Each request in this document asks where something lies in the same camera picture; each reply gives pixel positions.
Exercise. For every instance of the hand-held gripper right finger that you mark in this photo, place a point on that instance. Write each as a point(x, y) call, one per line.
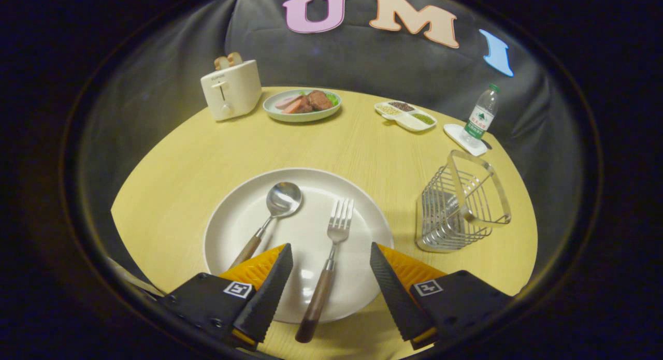
point(393, 292)

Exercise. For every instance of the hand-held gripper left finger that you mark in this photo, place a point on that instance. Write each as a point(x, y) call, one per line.
point(269, 292)

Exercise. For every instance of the large white plate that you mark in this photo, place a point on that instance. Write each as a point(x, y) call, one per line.
point(305, 230)

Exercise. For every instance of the beige cloth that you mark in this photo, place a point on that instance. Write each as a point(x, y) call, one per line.
point(134, 279)

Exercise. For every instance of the white square coaster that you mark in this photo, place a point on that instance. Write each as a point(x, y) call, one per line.
point(455, 133)

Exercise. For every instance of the white divided bean dish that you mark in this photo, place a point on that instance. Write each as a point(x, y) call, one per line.
point(409, 120)

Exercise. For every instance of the pale green plate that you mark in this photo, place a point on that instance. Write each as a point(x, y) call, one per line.
point(305, 116)

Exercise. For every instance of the red sausage slice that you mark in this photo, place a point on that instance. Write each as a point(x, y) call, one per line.
point(296, 107)

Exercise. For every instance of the pink ham slice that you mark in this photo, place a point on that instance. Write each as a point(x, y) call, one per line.
point(285, 101)

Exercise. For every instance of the clear plastic water bottle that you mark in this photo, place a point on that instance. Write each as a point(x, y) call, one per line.
point(480, 116)

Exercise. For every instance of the brown meat slice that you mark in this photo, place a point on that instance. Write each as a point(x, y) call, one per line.
point(319, 100)

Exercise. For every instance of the cream toaster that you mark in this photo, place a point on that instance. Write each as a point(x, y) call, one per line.
point(233, 93)

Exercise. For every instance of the green lettuce leaf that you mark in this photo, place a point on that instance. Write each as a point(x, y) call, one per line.
point(333, 98)

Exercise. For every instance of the toasted bread slice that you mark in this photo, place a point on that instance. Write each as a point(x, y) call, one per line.
point(235, 59)
point(221, 63)

